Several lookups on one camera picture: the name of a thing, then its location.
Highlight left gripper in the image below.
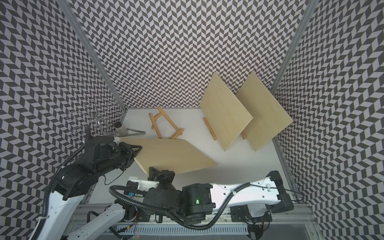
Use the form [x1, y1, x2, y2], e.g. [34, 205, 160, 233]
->
[97, 141, 144, 178]

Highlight plywood board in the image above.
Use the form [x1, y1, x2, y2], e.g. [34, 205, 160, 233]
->
[120, 137, 217, 175]
[236, 72, 293, 151]
[200, 73, 253, 151]

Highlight small wooden easel piece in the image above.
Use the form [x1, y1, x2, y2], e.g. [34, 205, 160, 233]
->
[149, 107, 184, 140]

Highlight wooden easel frame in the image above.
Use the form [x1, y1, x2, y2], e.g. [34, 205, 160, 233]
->
[203, 117, 217, 141]
[242, 131, 248, 140]

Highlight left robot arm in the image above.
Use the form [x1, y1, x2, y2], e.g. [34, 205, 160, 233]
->
[30, 136, 142, 240]

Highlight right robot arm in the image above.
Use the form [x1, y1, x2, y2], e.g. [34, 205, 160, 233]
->
[138, 171, 294, 229]

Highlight metal tongs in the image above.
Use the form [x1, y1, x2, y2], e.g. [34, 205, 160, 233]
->
[128, 128, 146, 136]

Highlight glass spice jar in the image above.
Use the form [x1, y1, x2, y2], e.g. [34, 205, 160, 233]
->
[114, 122, 129, 136]

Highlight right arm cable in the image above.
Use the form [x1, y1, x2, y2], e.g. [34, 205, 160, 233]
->
[108, 182, 304, 231]

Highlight wire mug tree stand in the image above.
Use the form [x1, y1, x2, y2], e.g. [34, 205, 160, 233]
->
[65, 100, 120, 138]

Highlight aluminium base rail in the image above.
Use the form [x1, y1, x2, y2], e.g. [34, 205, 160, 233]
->
[59, 203, 319, 235]

